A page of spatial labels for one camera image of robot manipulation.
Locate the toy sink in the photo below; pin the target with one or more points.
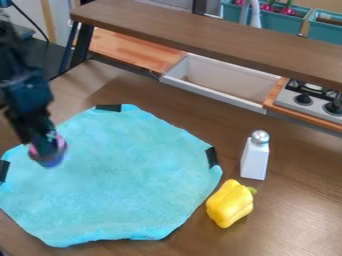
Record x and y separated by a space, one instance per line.
222 80

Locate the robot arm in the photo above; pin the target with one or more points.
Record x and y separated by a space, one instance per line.
24 91

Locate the yellow toy pepper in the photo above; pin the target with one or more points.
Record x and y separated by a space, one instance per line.
229 203

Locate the wooden shelf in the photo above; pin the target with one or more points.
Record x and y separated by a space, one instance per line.
214 36

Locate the white salt shaker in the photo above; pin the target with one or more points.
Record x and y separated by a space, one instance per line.
255 160

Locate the tap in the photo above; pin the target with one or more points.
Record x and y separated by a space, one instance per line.
252 15

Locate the teal bin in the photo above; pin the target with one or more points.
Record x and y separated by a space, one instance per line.
327 30
278 21

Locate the blue cloth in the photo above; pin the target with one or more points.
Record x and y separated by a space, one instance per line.
120 180

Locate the toy stove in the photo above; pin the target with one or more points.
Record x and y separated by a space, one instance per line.
311 101

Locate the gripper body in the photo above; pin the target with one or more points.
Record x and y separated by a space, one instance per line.
31 125

